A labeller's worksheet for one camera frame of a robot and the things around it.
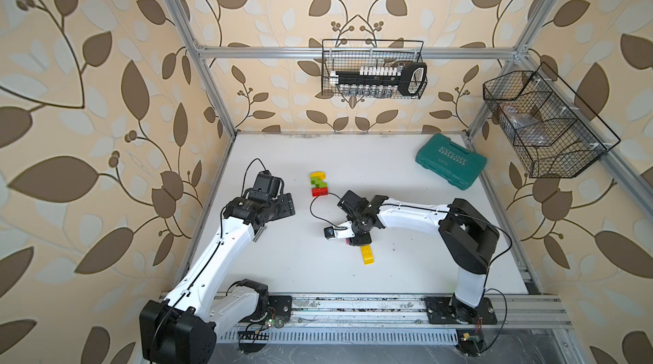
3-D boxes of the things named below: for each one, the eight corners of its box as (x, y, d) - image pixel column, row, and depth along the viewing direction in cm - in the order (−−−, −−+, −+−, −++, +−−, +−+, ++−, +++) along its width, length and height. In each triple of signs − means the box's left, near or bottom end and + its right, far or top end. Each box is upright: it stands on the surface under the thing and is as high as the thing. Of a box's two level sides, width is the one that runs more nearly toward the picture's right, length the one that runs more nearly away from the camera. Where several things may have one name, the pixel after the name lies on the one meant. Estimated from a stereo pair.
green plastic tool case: (409, 160, 113) (412, 153, 109) (433, 136, 122) (436, 128, 118) (465, 194, 101) (470, 187, 97) (486, 165, 111) (491, 158, 107)
